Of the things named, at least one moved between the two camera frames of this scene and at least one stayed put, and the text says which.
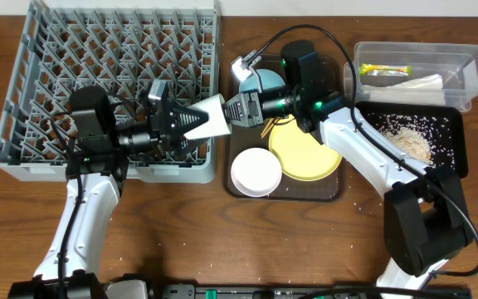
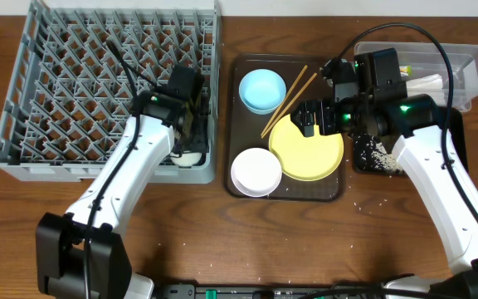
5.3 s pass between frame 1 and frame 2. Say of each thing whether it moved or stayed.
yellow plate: stayed
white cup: moved
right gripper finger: moved
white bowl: stayed
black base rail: stayed
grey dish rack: stayed
